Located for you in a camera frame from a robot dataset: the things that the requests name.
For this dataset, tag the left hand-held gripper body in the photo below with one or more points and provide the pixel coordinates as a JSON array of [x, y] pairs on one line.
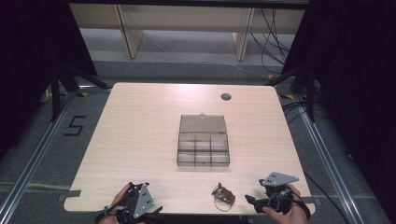
[[144, 202]]

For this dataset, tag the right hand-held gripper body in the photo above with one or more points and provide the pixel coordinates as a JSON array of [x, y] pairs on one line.
[[277, 189]]

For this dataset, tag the small dark metallic trinket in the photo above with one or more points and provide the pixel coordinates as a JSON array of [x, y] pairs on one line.
[[223, 195]]

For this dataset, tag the clear plastic compartment box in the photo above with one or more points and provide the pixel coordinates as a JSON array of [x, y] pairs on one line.
[[203, 146]]

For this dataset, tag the person's left hand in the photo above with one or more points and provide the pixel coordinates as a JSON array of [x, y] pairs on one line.
[[120, 197]]

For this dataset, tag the person's right hand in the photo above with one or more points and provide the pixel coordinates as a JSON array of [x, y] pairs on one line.
[[292, 214]]

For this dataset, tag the thin dark elastic band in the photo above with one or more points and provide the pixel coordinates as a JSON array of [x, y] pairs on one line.
[[221, 207]]

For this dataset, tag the grey tape strip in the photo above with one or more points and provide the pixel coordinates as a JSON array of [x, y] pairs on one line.
[[313, 200], [70, 195]]

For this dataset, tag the yellow tape piece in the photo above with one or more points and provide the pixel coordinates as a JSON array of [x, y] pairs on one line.
[[288, 96], [270, 76], [82, 94]]

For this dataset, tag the black metal stand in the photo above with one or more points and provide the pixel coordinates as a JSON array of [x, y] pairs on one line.
[[56, 93], [310, 93]]

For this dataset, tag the black curtain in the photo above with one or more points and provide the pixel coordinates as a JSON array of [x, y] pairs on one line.
[[31, 62], [358, 77]]

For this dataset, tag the light wooden shelf unit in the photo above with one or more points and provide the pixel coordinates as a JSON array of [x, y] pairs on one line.
[[186, 18]]

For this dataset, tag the aluminium floor rail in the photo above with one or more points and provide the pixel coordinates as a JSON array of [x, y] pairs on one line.
[[327, 161], [34, 158]]

